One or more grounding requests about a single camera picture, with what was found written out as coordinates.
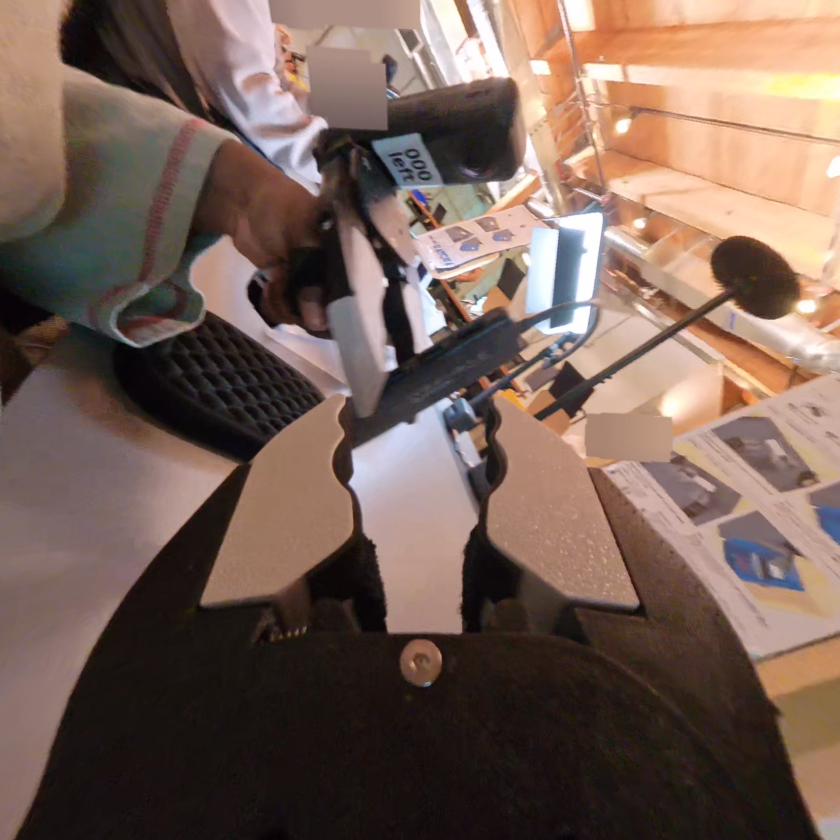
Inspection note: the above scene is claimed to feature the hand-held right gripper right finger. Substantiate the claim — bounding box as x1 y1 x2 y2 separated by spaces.
461 397 641 634

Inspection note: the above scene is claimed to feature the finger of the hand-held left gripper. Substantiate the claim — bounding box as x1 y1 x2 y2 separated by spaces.
373 196 435 357
327 206 396 419

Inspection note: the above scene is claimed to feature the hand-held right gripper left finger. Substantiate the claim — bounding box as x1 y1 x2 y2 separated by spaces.
200 394 388 634

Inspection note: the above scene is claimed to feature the black usb cable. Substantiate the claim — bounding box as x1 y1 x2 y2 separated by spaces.
445 298 602 432

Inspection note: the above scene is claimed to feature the person's left forearm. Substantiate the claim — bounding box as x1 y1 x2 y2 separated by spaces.
0 64 238 349

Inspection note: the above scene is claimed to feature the person's left hand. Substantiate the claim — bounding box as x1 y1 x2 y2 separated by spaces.
196 139 337 341

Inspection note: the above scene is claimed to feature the sheet with blue shapes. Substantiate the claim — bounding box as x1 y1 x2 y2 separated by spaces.
415 204 547 274

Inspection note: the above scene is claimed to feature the black mesh pad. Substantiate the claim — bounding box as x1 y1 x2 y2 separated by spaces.
114 311 327 462

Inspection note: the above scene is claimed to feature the bright light panel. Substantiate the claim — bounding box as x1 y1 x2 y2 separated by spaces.
524 210 606 333

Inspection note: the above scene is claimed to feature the printed instruction sheet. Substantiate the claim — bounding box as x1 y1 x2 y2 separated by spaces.
602 373 840 658

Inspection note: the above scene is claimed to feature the black foam microphone on boom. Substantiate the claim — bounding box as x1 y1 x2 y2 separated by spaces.
530 235 803 422

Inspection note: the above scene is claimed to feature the silver ventilation duct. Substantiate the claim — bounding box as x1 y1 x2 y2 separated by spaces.
602 222 840 376

